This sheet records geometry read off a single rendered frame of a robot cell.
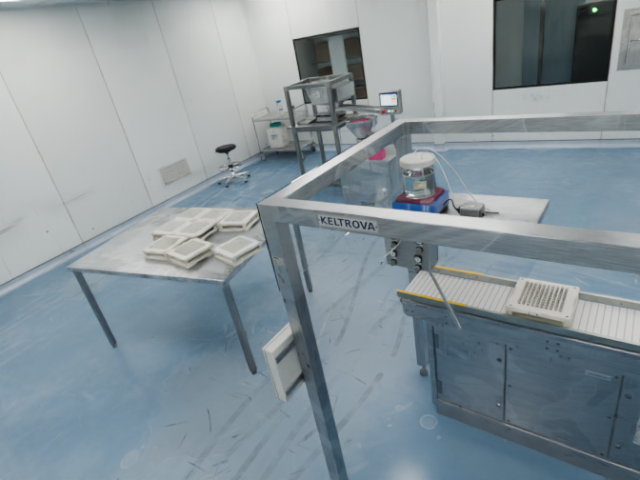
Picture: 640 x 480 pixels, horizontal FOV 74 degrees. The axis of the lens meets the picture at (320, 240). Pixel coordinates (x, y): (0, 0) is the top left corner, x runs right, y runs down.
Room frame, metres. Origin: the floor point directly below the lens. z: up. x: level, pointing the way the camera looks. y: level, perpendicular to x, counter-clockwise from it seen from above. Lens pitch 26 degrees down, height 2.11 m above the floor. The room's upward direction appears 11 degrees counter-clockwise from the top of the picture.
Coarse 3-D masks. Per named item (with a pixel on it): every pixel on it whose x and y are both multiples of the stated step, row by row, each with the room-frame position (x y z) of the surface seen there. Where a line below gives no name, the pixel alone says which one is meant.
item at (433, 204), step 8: (440, 192) 1.73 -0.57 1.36; (448, 192) 1.76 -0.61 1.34; (400, 200) 1.74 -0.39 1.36; (408, 200) 1.71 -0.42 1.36; (416, 200) 1.69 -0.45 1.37; (424, 200) 1.67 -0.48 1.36; (432, 200) 1.67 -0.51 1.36; (440, 200) 1.69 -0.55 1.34; (392, 208) 1.75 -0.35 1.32; (400, 208) 1.73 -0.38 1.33; (408, 208) 1.71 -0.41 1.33; (416, 208) 1.68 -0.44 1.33; (424, 208) 1.66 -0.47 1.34; (432, 208) 1.64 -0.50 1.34; (440, 208) 1.69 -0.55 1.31
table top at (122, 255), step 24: (168, 216) 3.67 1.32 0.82; (120, 240) 3.32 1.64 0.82; (144, 240) 3.21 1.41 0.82; (216, 240) 2.92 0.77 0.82; (264, 240) 2.76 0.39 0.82; (72, 264) 3.02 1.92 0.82; (96, 264) 2.93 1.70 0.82; (120, 264) 2.84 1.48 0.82; (144, 264) 2.76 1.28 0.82; (168, 264) 2.68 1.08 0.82; (216, 264) 2.53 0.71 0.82; (240, 264) 2.47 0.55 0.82
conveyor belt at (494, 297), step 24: (408, 288) 1.81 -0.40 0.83; (432, 288) 1.77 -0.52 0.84; (456, 288) 1.73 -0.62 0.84; (480, 288) 1.69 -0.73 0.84; (504, 288) 1.65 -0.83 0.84; (504, 312) 1.48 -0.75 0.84; (576, 312) 1.39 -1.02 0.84; (600, 312) 1.36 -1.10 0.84; (624, 312) 1.33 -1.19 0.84; (624, 336) 1.21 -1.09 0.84
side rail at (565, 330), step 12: (420, 300) 1.67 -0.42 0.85; (432, 300) 1.63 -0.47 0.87; (480, 312) 1.49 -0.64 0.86; (492, 312) 1.45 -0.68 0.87; (528, 324) 1.36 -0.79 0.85; (540, 324) 1.33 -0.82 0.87; (552, 324) 1.31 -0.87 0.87; (576, 336) 1.24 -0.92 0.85; (588, 336) 1.22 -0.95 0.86; (600, 336) 1.20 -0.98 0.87; (624, 348) 1.14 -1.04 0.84; (636, 348) 1.12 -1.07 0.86
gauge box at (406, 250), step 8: (392, 240) 1.71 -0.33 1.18; (400, 248) 1.69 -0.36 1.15; (408, 248) 1.66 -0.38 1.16; (424, 248) 1.61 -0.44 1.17; (432, 248) 1.63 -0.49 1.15; (400, 256) 1.69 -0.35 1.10; (408, 256) 1.66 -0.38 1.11; (424, 256) 1.61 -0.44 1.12; (432, 256) 1.63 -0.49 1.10; (400, 264) 1.69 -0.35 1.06; (408, 264) 1.67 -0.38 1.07; (424, 264) 1.61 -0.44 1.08; (432, 264) 1.63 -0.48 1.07
